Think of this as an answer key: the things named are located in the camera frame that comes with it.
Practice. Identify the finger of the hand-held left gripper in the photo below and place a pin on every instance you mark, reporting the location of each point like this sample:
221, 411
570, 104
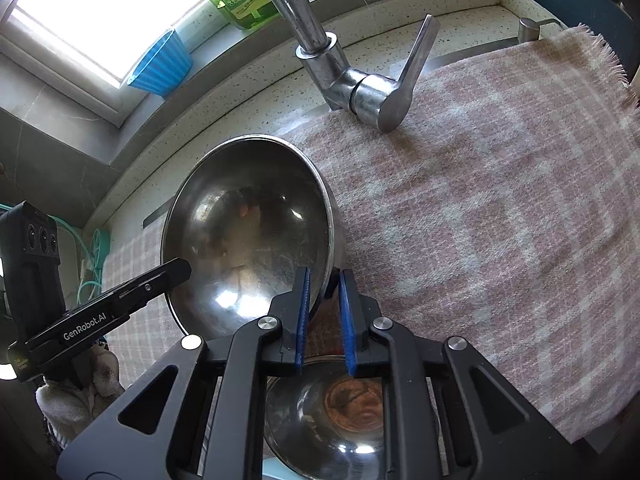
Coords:
160, 275

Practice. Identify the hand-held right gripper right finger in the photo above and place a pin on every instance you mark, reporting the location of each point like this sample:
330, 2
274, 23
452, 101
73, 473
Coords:
347, 325

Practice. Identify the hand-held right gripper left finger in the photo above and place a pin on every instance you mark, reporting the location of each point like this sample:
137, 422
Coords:
301, 320

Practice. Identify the large steel bowl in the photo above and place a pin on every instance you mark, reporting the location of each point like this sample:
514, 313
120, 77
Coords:
240, 220

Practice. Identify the small steel bowl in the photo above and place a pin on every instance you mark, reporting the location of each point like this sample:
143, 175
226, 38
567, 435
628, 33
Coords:
325, 420

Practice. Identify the person's left hand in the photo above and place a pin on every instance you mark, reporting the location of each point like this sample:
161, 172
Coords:
80, 395

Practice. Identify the teal round socket hub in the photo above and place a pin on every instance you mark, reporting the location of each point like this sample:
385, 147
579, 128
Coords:
102, 245

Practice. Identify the pink checked cloth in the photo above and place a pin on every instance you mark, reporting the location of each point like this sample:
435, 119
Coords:
500, 210

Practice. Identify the blue ribbed cup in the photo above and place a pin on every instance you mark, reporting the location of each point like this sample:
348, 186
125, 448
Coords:
160, 65

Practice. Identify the chrome kitchen faucet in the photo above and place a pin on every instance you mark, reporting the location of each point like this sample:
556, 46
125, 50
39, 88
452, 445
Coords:
360, 95

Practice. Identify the white framed window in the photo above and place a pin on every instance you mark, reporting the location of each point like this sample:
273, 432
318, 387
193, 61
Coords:
75, 10

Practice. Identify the metal sink knob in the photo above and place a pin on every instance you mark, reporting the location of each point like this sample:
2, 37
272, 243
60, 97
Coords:
530, 30

